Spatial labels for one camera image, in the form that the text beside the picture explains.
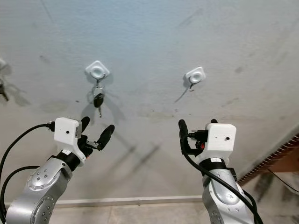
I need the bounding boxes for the black car key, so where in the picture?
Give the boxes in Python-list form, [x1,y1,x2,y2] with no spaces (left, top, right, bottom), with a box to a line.
[93,80,105,118]

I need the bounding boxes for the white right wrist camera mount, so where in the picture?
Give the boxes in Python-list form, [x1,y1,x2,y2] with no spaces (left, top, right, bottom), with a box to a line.
[206,123,237,163]

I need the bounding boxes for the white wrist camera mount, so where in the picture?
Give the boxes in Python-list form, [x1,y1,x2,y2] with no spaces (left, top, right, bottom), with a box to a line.
[54,117,85,161]
[206,123,237,163]

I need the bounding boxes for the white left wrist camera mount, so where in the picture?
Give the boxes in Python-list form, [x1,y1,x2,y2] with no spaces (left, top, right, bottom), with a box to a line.
[54,117,85,161]

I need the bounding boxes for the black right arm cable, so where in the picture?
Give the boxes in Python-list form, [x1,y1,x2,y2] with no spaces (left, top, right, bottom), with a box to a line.
[182,132,264,224]

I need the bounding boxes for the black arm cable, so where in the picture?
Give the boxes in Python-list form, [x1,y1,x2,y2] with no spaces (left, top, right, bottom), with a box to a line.
[182,132,264,224]
[0,166,40,224]
[0,122,56,224]

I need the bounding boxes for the white adhesive wall hook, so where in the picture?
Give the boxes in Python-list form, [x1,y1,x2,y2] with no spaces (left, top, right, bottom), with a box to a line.
[185,66,206,91]
[85,60,111,84]

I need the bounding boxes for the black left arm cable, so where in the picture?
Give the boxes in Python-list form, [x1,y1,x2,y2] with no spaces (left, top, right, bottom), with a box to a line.
[0,166,40,224]
[0,122,56,224]

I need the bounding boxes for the dark keys on small ring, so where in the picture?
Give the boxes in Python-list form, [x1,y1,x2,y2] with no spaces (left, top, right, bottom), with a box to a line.
[0,77,10,102]

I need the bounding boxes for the thin black floor cable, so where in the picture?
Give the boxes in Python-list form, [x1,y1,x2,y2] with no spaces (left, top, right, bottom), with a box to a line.
[267,168,299,193]

